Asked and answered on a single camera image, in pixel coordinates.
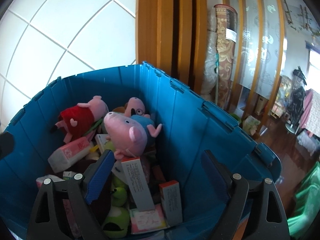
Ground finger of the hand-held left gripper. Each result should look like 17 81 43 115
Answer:
0 132 15 161

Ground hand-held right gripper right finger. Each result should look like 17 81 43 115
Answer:
201 150 290 240

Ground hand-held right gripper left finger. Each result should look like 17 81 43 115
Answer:
26 149 115 240

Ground blue plastic crate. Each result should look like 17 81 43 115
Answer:
0 60 282 240

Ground pink pig plush blue shirt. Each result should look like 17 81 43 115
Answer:
103 111 163 160

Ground white green small box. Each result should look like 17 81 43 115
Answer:
62 171 78 181

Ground lime green frog plush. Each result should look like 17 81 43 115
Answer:
103 174 131 238

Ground white box blue print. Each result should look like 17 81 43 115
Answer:
95 134 111 153

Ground long white box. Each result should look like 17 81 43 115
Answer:
121 156 156 212

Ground pink white packet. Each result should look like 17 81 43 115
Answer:
36 175 66 188

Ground white box orange top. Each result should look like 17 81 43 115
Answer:
158 180 183 227

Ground green tissue box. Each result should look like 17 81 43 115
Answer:
242 116 261 136

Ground pink pig plush red dress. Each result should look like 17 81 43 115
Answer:
50 95 110 143

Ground small pink green tissue pack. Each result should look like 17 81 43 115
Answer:
129 204 166 235

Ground brown plush toy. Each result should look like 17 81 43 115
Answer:
112 106 128 116

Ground pink pig plush with glasses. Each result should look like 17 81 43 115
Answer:
124 97 151 118

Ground plastic wrapped rolled carpet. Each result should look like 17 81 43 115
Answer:
201 7 219 101

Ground pink cloth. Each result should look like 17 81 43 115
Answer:
298 87 320 138

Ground black clothes pile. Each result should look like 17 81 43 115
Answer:
286 66 307 128

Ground patterned rolled carpet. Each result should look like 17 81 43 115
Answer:
215 4 238 106

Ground white padded headboard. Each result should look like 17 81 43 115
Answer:
0 0 138 107

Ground frosted glass partition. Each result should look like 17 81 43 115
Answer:
220 0 287 111

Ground window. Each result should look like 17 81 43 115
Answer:
305 42 320 88

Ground wooden frame post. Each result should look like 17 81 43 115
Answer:
136 0 208 96

